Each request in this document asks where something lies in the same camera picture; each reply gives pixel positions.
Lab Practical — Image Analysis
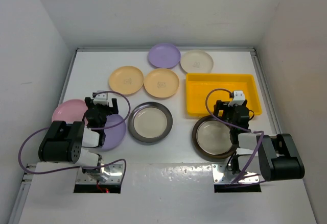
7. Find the yellow plastic bin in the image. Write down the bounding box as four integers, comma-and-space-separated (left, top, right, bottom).
185, 73, 262, 117

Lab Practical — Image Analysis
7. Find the metal base plate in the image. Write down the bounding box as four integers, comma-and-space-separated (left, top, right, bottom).
76, 164, 124, 185
212, 164, 260, 186

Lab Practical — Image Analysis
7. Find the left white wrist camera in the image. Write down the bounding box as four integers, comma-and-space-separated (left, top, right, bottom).
92, 91, 108, 106

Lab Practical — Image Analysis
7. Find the cream white plate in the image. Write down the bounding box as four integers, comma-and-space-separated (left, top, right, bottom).
180, 49, 214, 73

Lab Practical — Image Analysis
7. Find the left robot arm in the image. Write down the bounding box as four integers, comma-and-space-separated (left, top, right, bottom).
38, 94, 119, 178

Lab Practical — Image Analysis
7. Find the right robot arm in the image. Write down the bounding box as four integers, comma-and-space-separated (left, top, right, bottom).
213, 100, 305, 181

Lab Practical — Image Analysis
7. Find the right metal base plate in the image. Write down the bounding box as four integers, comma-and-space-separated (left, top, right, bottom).
212, 164, 260, 186

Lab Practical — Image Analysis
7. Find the dark metal plate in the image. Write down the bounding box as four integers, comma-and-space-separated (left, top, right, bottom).
128, 102, 173, 144
192, 116, 237, 160

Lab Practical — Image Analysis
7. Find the orange plate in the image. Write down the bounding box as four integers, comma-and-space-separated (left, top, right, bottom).
144, 68, 180, 98
108, 66, 144, 95

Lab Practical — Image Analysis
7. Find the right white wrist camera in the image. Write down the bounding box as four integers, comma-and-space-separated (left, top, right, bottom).
228, 90, 246, 107

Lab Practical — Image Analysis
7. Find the pink plate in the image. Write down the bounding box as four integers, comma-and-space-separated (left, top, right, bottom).
52, 99, 87, 123

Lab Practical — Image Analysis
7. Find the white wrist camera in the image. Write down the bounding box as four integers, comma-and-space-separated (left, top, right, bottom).
92, 91, 108, 106
228, 90, 246, 107

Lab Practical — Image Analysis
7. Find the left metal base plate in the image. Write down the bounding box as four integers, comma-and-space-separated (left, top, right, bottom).
76, 164, 124, 185

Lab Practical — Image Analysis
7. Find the purple plate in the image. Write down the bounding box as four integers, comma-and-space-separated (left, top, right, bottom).
101, 114, 126, 151
148, 43, 181, 68

